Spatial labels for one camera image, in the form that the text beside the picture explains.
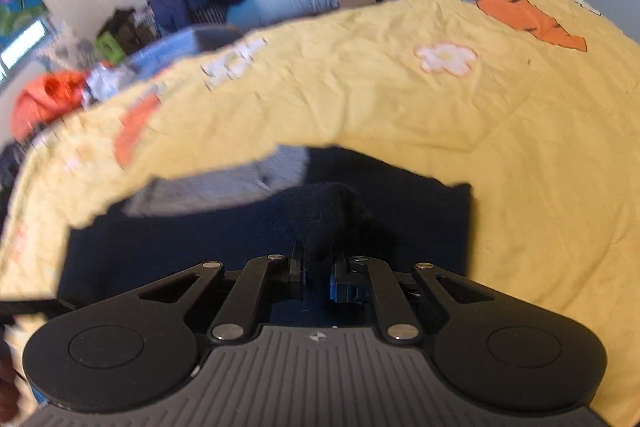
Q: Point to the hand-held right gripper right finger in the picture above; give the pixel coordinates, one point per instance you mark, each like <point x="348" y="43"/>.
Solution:
<point x="340" y="289"/>

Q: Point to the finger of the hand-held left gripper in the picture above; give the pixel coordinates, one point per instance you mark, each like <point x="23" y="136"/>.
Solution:
<point x="35" y="306"/>

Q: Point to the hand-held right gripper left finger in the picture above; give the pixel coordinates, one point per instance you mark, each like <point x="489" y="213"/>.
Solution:
<point x="297" y="279"/>

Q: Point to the navy and grey sweater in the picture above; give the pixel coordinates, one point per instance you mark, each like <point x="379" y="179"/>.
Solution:
<point x="200" y="247"/>

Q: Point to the dark olive clothes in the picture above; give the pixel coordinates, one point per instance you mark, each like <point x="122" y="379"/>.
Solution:
<point x="125" y="27"/>

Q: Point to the dark cloth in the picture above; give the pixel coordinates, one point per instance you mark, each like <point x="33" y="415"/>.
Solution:
<point x="10" y="177"/>

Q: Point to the yellow printed bedsheet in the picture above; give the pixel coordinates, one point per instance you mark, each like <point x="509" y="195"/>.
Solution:
<point x="400" y="117"/>

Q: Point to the orange garment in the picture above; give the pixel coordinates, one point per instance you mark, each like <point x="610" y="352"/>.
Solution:
<point x="45" y="99"/>

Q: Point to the light blue cloth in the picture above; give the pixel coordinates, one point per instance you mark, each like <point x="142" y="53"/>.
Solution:
<point x="165" y="49"/>

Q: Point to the green box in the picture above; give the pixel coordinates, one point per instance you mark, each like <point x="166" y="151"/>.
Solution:
<point x="110" y="49"/>

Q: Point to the navy garment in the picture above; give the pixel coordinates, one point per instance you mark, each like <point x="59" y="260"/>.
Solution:
<point x="170" y="9"/>

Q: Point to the wall poster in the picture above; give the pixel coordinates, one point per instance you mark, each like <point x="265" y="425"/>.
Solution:
<point x="17" y="17"/>

